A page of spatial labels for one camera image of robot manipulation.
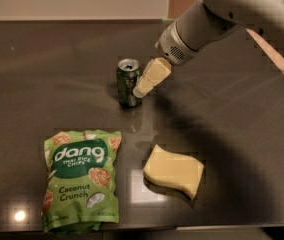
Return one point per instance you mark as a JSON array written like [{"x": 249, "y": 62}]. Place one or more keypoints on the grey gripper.
[{"x": 174, "y": 49}]

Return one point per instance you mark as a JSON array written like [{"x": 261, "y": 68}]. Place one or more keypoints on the green soda can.
[{"x": 128, "y": 72}]

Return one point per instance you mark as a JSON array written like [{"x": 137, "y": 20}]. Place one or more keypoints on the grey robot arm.
[{"x": 205, "y": 22}]

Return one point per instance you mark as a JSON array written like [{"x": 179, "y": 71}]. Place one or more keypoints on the yellow wavy sponge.
[{"x": 173, "y": 170}]

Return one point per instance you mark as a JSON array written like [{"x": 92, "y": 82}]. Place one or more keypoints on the green rice chips bag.
[{"x": 80, "y": 194}]

